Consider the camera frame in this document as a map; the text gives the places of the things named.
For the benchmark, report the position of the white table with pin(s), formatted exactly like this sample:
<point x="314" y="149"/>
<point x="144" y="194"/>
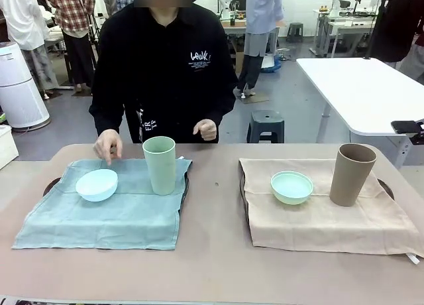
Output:
<point x="361" y="89"/>

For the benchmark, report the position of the dark grey plastic stool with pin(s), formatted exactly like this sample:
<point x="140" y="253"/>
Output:
<point x="265" y="122"/>
<point x="295" y="31"/>

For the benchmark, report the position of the brown cup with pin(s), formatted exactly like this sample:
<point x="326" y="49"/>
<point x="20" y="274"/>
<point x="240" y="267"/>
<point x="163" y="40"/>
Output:
<point x="351" y="179"/>

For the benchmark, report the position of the person in plaid shirt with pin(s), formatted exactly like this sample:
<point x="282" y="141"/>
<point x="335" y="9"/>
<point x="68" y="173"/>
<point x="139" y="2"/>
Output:
<point x="71" y="16"/>

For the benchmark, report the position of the light blue bowl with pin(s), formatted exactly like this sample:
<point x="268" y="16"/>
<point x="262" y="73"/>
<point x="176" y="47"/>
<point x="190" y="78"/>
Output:
<point x="97" y="185"/>

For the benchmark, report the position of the person in blue shirt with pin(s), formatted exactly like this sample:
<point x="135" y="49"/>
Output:
<point x="261" y="20"/>

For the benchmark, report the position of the white box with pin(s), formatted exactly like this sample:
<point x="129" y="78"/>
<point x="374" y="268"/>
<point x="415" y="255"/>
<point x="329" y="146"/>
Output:
<point x="6" y="146"/>

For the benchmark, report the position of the person in dark coat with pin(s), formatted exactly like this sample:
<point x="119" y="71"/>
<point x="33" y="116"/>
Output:
<point x="397" y="23"/>

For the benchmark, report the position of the dark brown tray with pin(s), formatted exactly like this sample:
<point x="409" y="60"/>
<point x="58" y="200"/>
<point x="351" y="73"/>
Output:
<point x="185" y="192"/>
<point x="244" y="195"/>

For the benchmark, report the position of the person in black shirt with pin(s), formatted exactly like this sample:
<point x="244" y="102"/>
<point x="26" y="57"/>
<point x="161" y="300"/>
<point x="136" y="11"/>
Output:
<point x="159" y="59"/>

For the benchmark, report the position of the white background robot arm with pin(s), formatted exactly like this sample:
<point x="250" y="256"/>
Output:
<point x="225" y="3"/>
<point x="338" y="0"/>

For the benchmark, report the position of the mint green bowl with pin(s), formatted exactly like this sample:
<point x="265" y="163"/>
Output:
<point x="291" y="190"/>

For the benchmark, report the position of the teal cloth mat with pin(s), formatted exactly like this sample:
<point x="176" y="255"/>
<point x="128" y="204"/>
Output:
<point x="99" y="222"/>

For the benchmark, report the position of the person's right forearm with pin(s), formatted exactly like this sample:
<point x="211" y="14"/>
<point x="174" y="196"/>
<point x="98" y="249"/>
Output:
<point x="106" y="116"/>

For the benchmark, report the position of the beige cloth mat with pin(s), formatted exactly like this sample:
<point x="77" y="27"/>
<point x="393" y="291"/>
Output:
<point x="331" y="225"/>

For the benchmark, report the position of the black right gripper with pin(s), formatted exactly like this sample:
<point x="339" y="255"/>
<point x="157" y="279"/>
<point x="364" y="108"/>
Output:
<point x="405" y="126"/>

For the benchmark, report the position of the light green cup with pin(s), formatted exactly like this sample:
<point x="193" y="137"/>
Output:
<point x="162" y="169"/>

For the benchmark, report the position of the person's left forearm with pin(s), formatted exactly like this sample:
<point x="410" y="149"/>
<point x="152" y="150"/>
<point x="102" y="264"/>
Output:
<point x="218" y="109"/>

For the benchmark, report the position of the person's left hand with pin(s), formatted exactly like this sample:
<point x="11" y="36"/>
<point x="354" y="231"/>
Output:
<point x="207" y="131"/>

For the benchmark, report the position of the person's right hand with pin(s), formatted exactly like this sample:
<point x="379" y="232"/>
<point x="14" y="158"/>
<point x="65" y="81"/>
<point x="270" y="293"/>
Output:
<point x="107" y="146"/>

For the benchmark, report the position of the person in white shirt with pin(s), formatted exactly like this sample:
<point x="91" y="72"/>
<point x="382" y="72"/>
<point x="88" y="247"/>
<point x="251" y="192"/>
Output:
<point x="23" y="23"/>

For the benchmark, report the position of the white air purifier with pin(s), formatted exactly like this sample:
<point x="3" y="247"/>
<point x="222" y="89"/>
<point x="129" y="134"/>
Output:
<point x="20" y="86"/>

